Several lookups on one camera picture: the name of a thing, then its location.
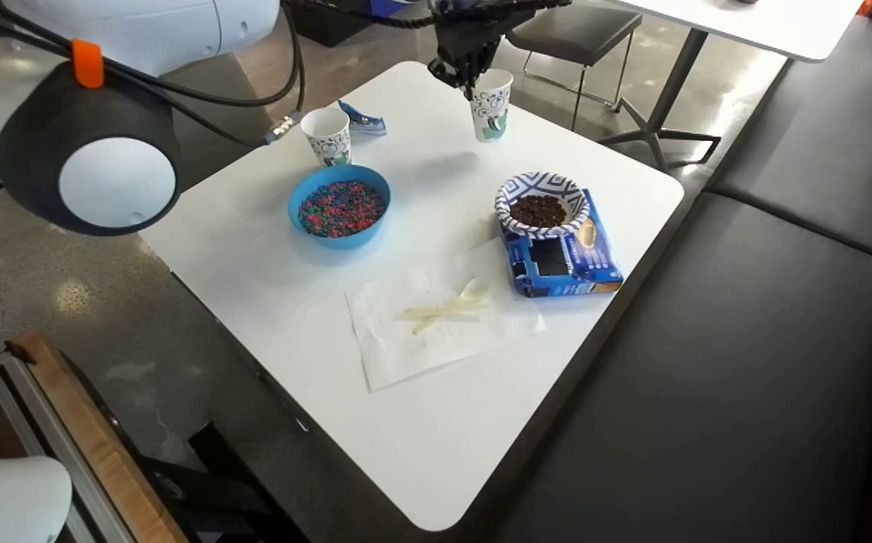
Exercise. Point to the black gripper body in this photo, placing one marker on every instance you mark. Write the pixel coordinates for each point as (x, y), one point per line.
(465, 37)

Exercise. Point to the floral paper cup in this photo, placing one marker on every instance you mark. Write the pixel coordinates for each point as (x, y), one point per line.
(489, 105)
(327, 133)

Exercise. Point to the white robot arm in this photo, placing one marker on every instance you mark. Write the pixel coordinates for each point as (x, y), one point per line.
(89, 107)

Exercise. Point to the blue white patterned paper bowl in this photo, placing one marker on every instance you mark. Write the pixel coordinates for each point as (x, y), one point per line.
(542, 205)

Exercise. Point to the blue bowl of colourful beads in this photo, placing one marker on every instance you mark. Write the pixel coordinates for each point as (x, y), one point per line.
(339, 205)

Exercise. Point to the grey chair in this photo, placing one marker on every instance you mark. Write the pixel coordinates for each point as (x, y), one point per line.
(579, 34)

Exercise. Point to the blue snack wrapper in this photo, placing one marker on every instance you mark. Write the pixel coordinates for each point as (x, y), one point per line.
(363, 124)

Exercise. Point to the white plastic spoon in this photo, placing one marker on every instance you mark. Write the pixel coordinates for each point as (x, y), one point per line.
(471, 296)

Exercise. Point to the blue cookie package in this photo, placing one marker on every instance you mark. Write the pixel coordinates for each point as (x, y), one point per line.
(564, 265)

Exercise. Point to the white paper napkin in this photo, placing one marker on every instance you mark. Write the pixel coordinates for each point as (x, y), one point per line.
(393, 353)

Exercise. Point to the white side table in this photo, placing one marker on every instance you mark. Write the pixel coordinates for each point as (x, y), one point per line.
(794, 29)

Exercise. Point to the dark bench seat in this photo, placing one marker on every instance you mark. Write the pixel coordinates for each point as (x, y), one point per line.
(735, 401)

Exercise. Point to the wooden shelf edge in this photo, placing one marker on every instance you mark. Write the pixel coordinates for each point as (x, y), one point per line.
(98, 441)

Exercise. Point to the white cap with logo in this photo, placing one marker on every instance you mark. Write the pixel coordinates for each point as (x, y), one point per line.
(33, 498)

